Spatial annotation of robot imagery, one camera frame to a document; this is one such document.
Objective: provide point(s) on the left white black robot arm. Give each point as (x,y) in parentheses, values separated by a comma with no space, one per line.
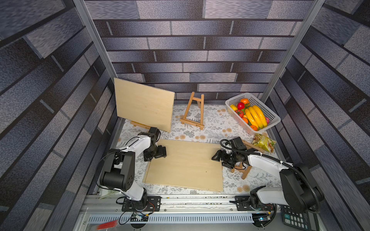
(118,171)

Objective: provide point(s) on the yellow banana bunch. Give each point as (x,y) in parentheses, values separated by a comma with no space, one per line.
(256,117)

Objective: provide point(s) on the red apple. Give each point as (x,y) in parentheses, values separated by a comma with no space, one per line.
(241,106)

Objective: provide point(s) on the white plastic basket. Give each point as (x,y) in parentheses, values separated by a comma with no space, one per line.
(274,118)

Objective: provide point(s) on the orange fruit bottom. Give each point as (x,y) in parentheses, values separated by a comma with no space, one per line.
(255,128)

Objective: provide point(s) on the green items plastic bag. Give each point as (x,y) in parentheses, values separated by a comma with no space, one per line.
(103,193)

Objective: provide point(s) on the wooden easel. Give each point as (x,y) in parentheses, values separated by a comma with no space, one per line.
(242,167)
(135,124)
(194,113)

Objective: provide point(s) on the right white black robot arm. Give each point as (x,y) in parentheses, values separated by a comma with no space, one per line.
(299,190)

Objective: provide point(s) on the plywood board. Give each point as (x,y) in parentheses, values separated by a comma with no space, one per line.
(187,165)
(144,104)

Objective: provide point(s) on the yellow lemon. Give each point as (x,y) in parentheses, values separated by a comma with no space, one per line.
(234,108)

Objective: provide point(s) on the orange fruit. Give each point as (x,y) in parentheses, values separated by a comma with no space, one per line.
(245,101)
(255,128)

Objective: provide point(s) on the floral table mat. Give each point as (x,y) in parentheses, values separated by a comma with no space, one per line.
(219,124)

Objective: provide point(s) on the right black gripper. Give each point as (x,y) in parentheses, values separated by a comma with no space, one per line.
(224,157)

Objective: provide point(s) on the aluminium rail base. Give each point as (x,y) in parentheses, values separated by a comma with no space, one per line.
(181,212)

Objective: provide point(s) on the red tool handle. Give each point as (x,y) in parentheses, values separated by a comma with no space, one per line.
(106,226)

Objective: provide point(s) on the black calculator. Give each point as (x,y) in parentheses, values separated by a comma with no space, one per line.
(306,221)

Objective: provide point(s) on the orange fruit top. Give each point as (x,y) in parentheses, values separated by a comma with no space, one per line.
(245,101)

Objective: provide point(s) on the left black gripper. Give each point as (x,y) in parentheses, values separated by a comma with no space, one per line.
(163,153)

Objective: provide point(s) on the green snack bag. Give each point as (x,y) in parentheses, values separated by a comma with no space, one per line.
(264,142)

